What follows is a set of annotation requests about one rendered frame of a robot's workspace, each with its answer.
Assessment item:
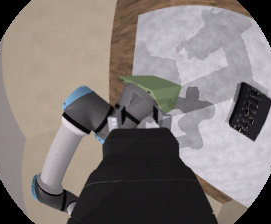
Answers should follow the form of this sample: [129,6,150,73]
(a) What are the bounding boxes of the black lighting desk with faders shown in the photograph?
[229,82,271,142]

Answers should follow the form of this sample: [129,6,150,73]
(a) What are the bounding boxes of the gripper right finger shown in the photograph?
[153,106,172,131]

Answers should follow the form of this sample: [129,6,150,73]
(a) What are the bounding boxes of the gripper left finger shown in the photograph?
[108,106,126,132]

